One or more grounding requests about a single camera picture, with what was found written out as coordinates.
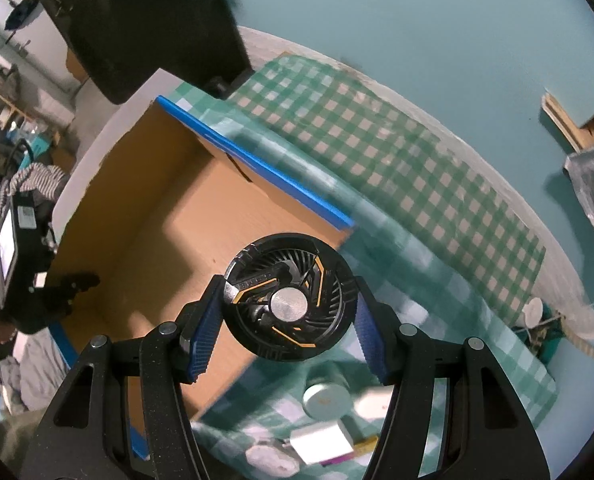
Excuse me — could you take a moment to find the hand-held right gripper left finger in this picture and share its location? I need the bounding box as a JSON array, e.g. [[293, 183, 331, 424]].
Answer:
[[22, 275, 228, 480]]

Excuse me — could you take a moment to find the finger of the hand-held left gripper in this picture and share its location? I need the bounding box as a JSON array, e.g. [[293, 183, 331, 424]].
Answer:
[[39, 271, 101, 317]]

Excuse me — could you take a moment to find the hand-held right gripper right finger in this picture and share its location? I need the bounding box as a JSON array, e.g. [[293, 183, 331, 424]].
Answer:
[[352, 276, 550, 480]]

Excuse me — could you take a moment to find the small white charger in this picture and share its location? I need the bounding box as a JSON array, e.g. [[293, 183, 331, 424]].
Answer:
[[354, 385, 395, 421]]

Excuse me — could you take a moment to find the pale green round tin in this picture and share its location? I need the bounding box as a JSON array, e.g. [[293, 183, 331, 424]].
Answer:
[[302, 382, 352, 422]]

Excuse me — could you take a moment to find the cardboard box with blue tape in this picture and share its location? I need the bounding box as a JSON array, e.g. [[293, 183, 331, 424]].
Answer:
[[44, 95, 355, 461]]

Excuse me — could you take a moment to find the black round cooling fan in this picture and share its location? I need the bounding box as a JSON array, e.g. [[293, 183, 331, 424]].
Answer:
[[219, 232, 360, 363]]

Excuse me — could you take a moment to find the large white charger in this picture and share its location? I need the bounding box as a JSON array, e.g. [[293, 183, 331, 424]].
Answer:
[[283, 419, 356, 466]]

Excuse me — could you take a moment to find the white oval device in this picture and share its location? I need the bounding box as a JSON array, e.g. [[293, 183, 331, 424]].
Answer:
[[244, 444, 302, 479]]

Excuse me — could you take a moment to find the striped cloth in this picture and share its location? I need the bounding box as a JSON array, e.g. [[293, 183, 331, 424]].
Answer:
[[0, 162, 70, 236]]

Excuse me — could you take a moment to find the grey cloth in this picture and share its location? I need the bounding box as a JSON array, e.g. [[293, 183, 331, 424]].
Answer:
[[0, 330, 70, 413]]

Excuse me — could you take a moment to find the small purple and yellow box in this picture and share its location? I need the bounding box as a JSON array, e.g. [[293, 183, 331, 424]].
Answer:
[[322, 435, 380, 466]]

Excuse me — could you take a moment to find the white cup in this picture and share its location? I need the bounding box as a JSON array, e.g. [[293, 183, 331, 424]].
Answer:
[[521, 297, 546, 330]]

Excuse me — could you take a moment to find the olive green cloth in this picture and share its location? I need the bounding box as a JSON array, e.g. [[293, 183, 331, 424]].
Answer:
[[0, 407, 45, 480]]

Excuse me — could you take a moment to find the green checkered tablecloth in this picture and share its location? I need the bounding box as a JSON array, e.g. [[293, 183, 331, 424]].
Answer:
[[169, 52, 560, 480]]

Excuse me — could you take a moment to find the large black object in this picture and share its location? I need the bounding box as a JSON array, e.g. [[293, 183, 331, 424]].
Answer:
[[24, 0, 254, 107]]

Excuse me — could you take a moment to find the wooden board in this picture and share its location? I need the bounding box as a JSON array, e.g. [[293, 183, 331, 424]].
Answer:
[[541, 89, 594, 153]]

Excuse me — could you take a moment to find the beige rope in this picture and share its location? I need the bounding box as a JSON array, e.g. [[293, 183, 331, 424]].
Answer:
[[547, 307, 594, 363]]

